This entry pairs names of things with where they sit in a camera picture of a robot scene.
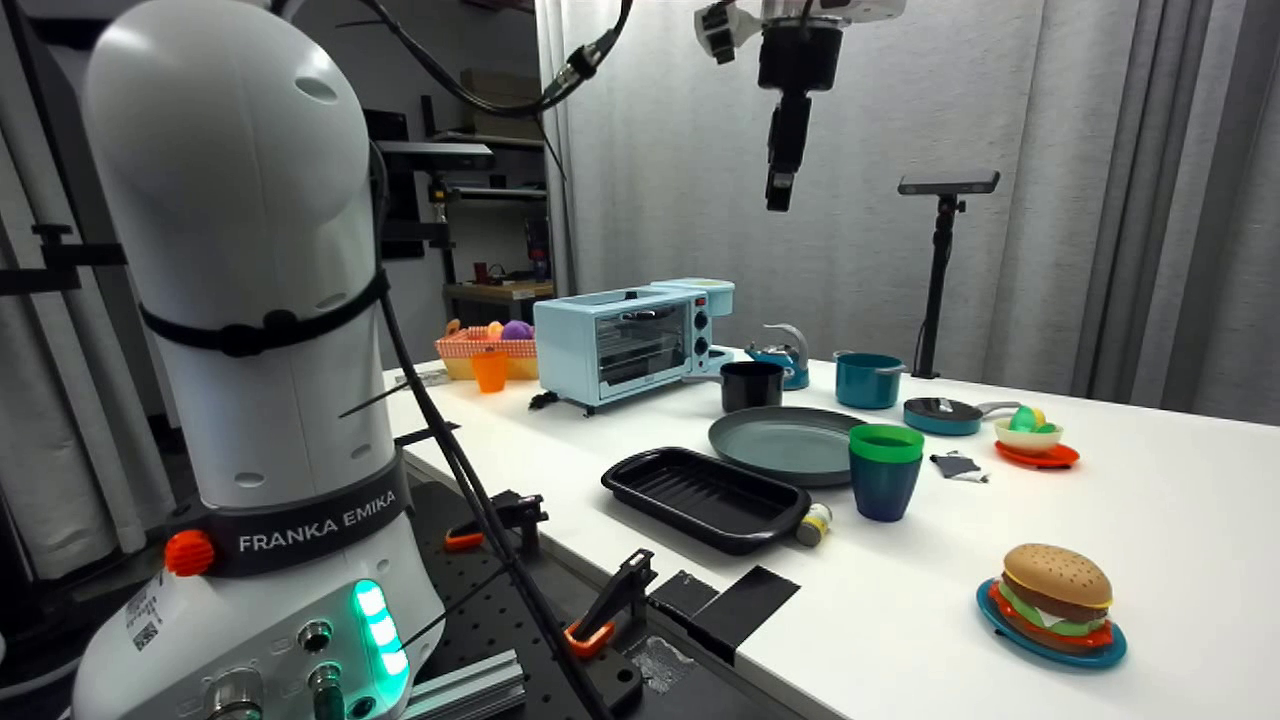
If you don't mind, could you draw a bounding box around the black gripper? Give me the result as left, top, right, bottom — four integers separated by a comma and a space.
755, 21, 847, 216

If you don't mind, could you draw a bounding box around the gray plate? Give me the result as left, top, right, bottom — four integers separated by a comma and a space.
703, 405, 873, 491

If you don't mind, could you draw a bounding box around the blue cup with green rim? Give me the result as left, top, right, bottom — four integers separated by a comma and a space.
847, 418, 930, 522

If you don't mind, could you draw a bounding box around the small orange cup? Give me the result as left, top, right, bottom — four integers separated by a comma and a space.
473, 349, 515, 394

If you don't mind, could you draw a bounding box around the small orange plate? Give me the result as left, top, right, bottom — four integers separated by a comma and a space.
992, 434, 1084, 470

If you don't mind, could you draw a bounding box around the small teal plate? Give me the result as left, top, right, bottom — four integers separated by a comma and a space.
974, 574, 1131, 672

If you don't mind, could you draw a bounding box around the black stand with flat top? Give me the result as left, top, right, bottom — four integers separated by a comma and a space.
897, 166, 1006, 378

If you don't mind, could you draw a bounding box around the blue toy kettle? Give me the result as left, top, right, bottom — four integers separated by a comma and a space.
746, 321, 813, 390

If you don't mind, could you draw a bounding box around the black pot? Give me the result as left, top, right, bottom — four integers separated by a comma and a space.
716, 356, 790, 415

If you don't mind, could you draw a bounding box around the teal pot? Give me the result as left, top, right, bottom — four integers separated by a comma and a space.
832, 349, 910, 411

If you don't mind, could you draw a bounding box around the light blue toy toaster oven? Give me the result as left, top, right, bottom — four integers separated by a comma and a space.
533, 274, 739, 415

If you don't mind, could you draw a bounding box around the dark storage shelf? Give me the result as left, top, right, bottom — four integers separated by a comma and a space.
371, 76, 558, 324

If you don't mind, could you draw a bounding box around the small teal frying pan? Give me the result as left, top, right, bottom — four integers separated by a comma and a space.
900, 390, 1024, 441

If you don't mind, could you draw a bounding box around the black ridged grill tray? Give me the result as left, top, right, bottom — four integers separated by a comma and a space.
598, 443, 817, 556

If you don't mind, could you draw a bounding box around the small black gray clip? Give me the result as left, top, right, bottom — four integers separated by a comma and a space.
930, 448, 992, 484

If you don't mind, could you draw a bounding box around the small pale yellow toy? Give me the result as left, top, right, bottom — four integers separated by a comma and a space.
791, 500, 838, 550

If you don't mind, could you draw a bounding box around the orange basket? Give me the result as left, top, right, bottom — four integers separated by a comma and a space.
431, 315, 540, 384

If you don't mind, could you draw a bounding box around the toy hamburger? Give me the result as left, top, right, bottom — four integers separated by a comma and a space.
992, 540, 1117, 648

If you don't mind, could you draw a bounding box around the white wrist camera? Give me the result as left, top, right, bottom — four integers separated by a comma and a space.
693, 0, 914, 69

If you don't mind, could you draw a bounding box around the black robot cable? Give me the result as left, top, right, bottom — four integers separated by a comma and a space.
351, 0, 639, 720

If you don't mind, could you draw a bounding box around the black flat bracket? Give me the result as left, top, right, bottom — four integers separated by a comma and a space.
650, 563, 803, 662

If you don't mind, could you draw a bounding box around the black clamp with orange handle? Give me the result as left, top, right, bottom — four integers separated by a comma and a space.
439, 489, 551, 560
559, 543, 659, 662

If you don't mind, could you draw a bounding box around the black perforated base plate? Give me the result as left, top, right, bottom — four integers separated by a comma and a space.
395, 457, 843, 720

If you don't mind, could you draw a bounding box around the aluminium extrusion rail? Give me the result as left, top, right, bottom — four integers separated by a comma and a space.
404, 648, 533, 720

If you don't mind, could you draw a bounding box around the black mount bar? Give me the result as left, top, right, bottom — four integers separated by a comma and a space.
0, 216, 135, 294

